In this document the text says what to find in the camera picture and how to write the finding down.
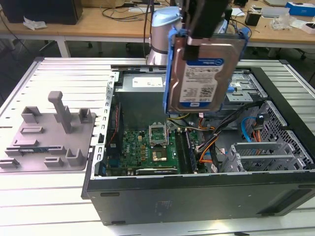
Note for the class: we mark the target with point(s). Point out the clear plastic bags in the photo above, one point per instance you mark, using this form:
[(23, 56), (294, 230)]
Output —
[(283, 20)]

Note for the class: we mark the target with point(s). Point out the grey power supply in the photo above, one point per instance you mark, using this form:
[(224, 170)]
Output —
[(140, 103)]

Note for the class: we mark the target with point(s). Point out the white paper sheet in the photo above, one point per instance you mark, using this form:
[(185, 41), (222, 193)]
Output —
[(238, 12)]

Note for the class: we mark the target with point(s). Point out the CPU socket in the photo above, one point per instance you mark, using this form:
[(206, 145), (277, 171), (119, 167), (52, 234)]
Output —
[(159, 156)]

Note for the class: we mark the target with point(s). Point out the grey flat device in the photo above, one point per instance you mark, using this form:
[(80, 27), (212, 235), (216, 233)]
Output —
[(273, 11)]

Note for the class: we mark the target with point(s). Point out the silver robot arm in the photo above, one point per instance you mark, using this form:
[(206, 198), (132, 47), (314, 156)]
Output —
[(162, 37)]

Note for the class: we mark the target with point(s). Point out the hard disk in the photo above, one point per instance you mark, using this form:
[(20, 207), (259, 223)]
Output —
[(204, 86)]

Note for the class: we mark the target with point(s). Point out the metal disk bay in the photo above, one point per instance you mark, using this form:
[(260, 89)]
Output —
[(258, 147)]

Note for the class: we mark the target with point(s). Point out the small black box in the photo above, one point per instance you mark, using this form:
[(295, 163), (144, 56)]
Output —
[(252, 18)]

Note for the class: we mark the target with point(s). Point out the black RAM slot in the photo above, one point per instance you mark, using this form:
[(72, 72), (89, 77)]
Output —
[(188, 151), (184, 151), (179, 151)]

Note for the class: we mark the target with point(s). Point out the RAM stick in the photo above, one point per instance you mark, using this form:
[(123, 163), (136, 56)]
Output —
[(32, 149)]

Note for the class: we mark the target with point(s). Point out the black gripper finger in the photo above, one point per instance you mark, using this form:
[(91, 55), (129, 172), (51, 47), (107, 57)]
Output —
[(191, 49)]

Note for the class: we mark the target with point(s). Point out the wooden desk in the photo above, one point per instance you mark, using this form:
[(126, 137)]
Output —
[(86, 27)]

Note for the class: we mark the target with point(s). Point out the black PC case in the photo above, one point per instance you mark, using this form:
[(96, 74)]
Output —
[(197, 201)]

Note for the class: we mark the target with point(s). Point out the green motherboard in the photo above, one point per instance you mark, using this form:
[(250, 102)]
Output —
[(137, 152)]

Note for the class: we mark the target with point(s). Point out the black computer tower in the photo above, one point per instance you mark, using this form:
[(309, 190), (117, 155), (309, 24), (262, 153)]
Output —
[(49, 12)]

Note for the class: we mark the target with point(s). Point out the blue cardboard box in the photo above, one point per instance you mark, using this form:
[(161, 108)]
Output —
[(300, 9)]

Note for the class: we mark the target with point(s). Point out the white crumpled plastic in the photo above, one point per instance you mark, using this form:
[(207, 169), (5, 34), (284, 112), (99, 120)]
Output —
[(34, 23)]

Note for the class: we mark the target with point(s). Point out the black graphics card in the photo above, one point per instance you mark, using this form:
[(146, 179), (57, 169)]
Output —
[(157, 171)]

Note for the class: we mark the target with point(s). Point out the metal optical drive cage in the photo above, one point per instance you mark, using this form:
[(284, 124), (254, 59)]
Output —
[(246, 98)]

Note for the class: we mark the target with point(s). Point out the grey parts rack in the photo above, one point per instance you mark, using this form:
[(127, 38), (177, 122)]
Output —
[(49, 137)]

